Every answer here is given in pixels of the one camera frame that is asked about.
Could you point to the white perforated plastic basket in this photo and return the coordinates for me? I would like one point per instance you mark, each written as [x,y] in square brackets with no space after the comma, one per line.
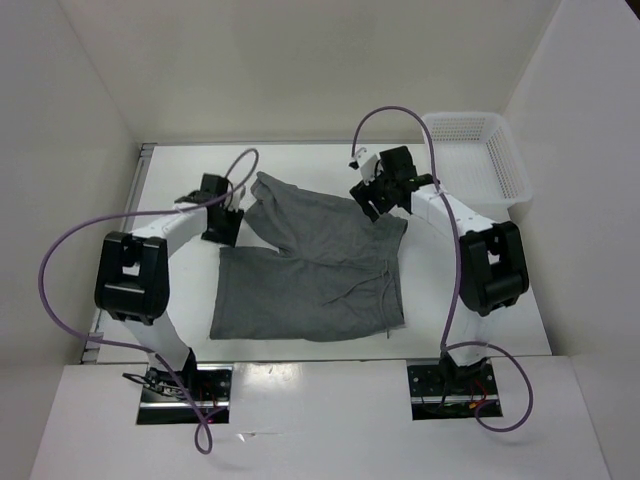
[477,159]

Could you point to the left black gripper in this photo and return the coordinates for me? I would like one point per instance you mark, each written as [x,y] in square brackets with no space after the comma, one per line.
[229,236]

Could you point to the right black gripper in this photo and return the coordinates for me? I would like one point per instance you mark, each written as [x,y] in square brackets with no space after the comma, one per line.
[362,193]

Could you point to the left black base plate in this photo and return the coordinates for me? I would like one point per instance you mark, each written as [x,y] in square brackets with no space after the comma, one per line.
[162,402]

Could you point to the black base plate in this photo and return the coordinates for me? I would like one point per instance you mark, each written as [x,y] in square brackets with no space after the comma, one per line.
[439,391]
[162,402]

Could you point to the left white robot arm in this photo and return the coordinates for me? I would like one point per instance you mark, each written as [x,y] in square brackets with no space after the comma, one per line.
[151,324]

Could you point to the grey shorts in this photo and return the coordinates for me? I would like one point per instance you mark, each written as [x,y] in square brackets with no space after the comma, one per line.
[326,273]

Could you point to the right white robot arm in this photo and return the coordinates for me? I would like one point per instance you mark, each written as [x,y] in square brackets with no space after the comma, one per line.
[490,267]

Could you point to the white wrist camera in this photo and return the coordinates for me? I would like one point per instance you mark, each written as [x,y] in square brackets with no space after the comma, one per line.
[233,201]
[366,163]

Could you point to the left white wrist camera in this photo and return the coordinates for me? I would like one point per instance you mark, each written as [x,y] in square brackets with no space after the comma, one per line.
[233,201]

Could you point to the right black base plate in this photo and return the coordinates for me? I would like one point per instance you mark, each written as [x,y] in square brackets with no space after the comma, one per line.
[439,391]

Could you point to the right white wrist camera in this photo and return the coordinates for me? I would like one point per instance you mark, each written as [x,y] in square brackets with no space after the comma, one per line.
[366,163]

